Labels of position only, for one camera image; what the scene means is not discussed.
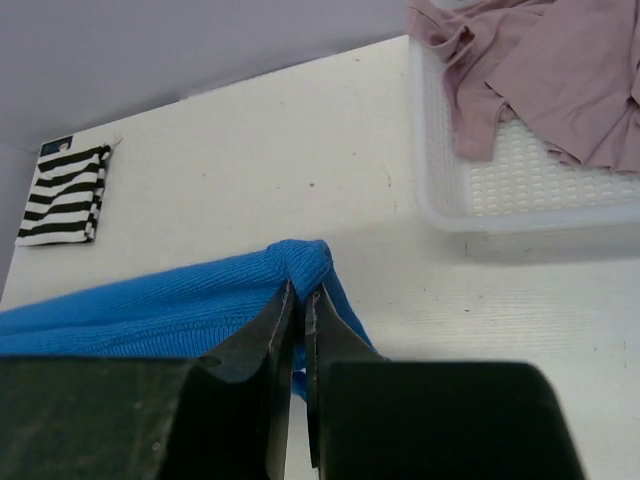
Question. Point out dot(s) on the blue label sticker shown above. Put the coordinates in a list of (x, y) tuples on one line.
[(56, 146)]

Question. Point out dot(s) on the blue tank top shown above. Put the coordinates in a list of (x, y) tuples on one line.
[(178, 313)]

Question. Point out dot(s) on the white plastic basket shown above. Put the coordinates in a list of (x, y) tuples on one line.
[(521, 188)]

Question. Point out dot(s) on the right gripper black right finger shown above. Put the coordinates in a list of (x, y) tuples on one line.
[(328, 340)]

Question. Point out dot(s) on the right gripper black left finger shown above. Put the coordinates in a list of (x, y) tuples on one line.
[(252, 375)]

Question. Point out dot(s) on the pink garment in basket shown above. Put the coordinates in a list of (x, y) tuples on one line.
[(569, 70)]

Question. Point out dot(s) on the black white striped tank top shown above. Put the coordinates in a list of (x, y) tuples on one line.
[(65, 200)]

